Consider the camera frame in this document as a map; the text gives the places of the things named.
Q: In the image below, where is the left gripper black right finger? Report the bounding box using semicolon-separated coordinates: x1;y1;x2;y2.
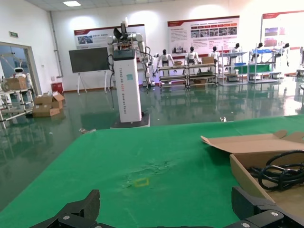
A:
223;186;304;228

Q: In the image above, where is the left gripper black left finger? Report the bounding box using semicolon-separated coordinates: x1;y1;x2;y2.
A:
30;189;105;228

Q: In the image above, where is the black power cable with plug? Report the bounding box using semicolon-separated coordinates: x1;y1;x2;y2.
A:
249;149;304;192

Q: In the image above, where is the cardboard box with torn edge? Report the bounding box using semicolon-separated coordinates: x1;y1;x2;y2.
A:
200;130;304;221

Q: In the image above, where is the closed flat cardboard box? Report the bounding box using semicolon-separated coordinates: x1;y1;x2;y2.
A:
32;104;61;118

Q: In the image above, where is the open cardboard box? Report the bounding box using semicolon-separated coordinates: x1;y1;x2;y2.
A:
34;92;66;110

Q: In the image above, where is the red box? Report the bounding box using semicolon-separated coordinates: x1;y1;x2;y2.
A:
51;82;64;95

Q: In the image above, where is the large cardboard box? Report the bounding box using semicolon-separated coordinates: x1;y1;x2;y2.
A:
4;76;29;91

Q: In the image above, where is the green table cloth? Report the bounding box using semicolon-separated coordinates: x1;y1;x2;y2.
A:
0;114;304;228

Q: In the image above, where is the tall metal rack green panel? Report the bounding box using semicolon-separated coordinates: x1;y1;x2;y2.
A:
247;48;286;84

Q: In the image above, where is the small white round-head robot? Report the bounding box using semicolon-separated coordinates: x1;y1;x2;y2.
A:
13;67;29;79

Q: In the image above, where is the dark screen on white stand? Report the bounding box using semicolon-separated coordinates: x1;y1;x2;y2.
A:
68;47;110;94

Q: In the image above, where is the low metal roller rack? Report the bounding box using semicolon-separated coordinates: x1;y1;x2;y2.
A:
158;62;219;89

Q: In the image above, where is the white humanoid robot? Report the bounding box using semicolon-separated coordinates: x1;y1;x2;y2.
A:
279;43;292;68
228;42;243;55
153;48;176;74
184;46;203;65
251;42;265;60
209;46;222;61

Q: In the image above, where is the ceiling light panel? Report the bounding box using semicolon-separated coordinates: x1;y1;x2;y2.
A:
62;0;82;7

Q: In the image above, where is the white pipe frame rack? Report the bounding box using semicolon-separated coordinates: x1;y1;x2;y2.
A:
0;83;34;123

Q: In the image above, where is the white pedestal robot with arms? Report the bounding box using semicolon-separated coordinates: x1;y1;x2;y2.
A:
105;20;152;130

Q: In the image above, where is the white wall pipe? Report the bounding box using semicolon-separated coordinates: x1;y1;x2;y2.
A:
49;10;64;78

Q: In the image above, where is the wide red white wall poster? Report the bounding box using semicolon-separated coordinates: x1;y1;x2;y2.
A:
167;15;240;56

